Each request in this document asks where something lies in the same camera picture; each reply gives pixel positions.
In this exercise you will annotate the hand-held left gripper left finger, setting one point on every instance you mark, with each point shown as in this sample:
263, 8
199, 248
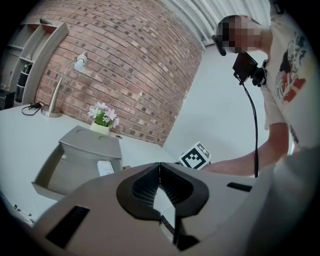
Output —
100, 212

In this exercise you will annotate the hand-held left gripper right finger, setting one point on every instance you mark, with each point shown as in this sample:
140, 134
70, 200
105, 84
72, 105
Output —
220, 200

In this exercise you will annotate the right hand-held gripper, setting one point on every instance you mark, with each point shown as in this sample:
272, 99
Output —
195, 157

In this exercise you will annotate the white remote control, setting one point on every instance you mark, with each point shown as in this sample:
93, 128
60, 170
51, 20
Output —
105, 167

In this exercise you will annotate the grey storage box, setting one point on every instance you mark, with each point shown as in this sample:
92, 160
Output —
87, 147

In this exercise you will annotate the person's right forearm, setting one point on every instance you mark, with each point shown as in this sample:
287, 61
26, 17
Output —
250, 160

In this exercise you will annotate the black metal cash box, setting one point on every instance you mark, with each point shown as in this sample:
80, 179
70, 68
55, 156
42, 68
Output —
6, 100

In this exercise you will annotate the potted pink flowers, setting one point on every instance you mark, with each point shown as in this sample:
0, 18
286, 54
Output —
100, 126

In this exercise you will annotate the silver desk lamp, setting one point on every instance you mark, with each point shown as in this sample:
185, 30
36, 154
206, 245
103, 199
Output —
53, 110

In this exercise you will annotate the person's white printed T-shirt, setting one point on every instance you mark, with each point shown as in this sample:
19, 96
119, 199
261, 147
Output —
295, 87

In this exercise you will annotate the white ceiling pipes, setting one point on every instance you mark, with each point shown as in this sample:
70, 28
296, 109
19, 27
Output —
200, 27

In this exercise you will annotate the person's head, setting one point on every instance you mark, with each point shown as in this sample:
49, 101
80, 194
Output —
242, 33

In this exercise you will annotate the black bottle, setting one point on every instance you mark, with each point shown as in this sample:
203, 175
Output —
21, 85

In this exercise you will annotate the grey wooden shelf unit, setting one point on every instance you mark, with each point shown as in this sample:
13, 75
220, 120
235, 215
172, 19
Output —
42, 55

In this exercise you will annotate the black body-worn camera rig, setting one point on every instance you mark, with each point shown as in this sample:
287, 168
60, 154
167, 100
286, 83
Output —
246, 66

